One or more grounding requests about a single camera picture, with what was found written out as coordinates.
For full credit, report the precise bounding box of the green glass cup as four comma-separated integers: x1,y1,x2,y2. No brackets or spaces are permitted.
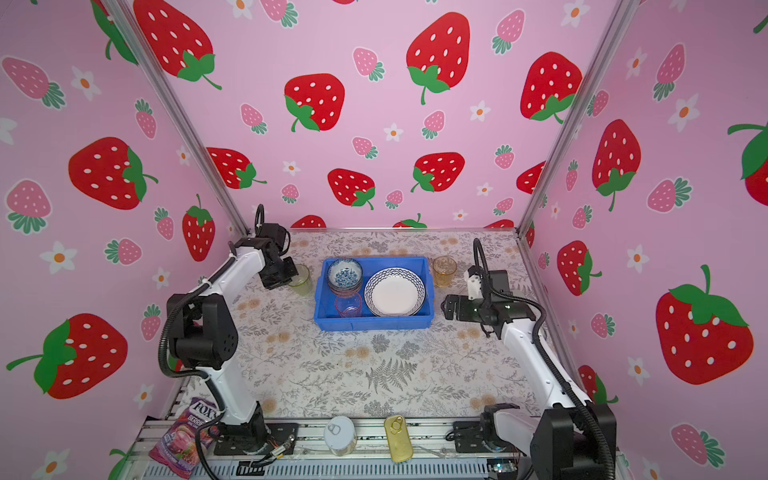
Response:
289,264,314,296

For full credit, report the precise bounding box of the amber glass cup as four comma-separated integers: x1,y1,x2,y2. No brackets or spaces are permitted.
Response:
432,255,458,288

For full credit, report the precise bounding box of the blue floral bowl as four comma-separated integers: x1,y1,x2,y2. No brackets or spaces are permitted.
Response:
326,258,363,295

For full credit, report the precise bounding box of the pink glass cup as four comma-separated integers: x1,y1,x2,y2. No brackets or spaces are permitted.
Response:
334,292,363,318

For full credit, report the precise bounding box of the white zigzag rim plate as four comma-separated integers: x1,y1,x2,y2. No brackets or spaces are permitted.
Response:
364,267,427,317

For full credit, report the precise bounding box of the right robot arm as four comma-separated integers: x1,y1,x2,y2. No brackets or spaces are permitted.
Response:
440,239,617,479

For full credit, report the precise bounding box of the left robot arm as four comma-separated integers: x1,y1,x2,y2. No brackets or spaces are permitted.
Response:
158,205,298,453

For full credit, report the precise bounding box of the blue plastic bin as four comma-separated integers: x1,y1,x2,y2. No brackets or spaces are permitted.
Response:
314,256,435,332

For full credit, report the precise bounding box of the yellow oval tin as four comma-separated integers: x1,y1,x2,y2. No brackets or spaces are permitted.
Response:
384,415,414,463

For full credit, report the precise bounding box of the white round can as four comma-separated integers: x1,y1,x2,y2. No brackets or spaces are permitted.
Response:
323,416,357,456

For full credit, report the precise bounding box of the pink snack packet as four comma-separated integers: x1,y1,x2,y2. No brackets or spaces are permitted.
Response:
149,397,218,479

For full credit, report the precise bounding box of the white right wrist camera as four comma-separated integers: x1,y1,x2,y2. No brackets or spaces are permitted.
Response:
465,273,483,301

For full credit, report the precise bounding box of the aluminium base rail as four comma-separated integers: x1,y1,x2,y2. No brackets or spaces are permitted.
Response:
128,416,625,480

